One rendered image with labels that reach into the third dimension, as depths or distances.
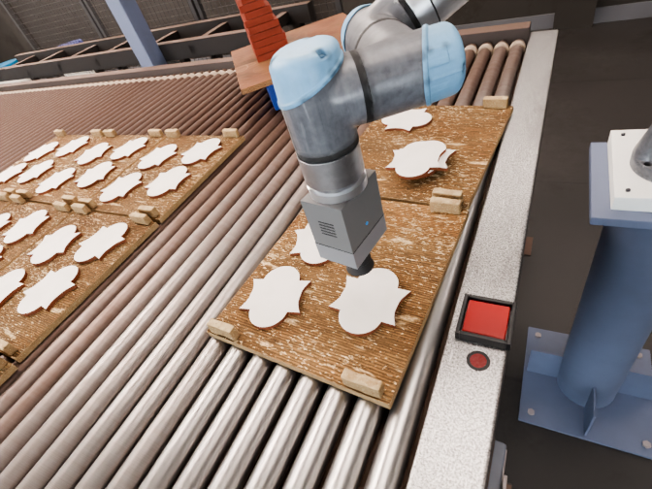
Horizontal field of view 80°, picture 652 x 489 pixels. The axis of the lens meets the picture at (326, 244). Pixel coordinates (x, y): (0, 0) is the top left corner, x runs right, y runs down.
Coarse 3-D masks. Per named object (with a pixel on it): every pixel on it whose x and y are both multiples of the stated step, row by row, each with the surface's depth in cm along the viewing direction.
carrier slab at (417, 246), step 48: (288, 240) 82; (384, 240) 75; (432, 240) 72; (336, 288) 69; (432, 288) 64; (240, 336) 67; (288, 336) 64; (336, 336) 62; (384, 336) 60; (336, 384) 56; (384, 384) 54
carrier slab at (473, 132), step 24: (432, 120) 103; (456, 120) 100; (480, 120) 97; (504, 120) 94; (360, 144) 103; (384, 144) 100; (408, 144) 97; (456, 144) 92; (480, 144) 90; (384, 168) 92; (456, 168) 85; (480, 168) 83; (384, 192) 86; (408, 192) 83
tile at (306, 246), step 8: (296, 232) 82; (304, 232) 81; (304, 240) 79; (312, 240) 79; (296, 248) 78; (304, 248) 77; (312, 248) 77; (304, 256) 76; (312, 256) 75; (312, 264) 74; (320, 264) 74
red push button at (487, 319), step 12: (468, 312) 60; (480, 312) 59; (492, 312) 59; (504, 312) 58; (468, 324) 58; (480, 324) 58; (492, 324) 58; (504, 324) 57; (492, 336) 56; (504, 336) 56
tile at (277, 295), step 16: (272, 272) 75; (288, 272) 74; (256, 288) 73; (272, 288) 72; (288, 288) 71; (304, 288) 70; (256, 304) 70; (272, 304) 69; (288, 304) 68; (256, 320) 67; (272, 320) 66
